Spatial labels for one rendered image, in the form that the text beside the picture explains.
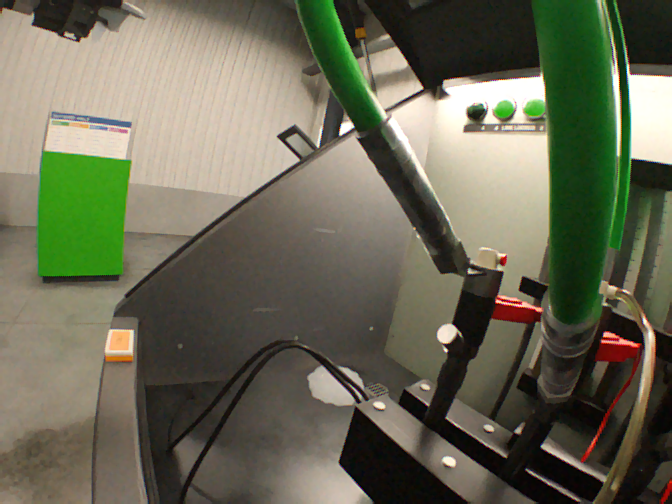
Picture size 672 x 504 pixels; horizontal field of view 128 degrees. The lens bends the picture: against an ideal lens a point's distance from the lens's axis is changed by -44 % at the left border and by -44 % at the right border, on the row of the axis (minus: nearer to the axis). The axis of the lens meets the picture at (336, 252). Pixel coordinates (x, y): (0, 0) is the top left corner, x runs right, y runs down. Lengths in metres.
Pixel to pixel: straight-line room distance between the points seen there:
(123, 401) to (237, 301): 0.24
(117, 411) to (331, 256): 0.39
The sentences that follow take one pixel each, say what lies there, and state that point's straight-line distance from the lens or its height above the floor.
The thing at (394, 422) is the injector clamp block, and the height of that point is 0.98.
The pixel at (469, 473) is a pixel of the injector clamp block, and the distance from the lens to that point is 0.24.
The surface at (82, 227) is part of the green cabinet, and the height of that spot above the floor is 0.58.
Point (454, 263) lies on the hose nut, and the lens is 0.16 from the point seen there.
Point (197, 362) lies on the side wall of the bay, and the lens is 0.49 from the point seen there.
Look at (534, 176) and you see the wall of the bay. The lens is 0.52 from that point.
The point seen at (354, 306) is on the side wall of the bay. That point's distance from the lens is 0.57.
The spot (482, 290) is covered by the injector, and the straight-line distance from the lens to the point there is 0.21.
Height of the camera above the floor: 1.14
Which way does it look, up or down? 9 degrees down
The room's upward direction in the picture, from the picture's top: 11 degrees clockwise
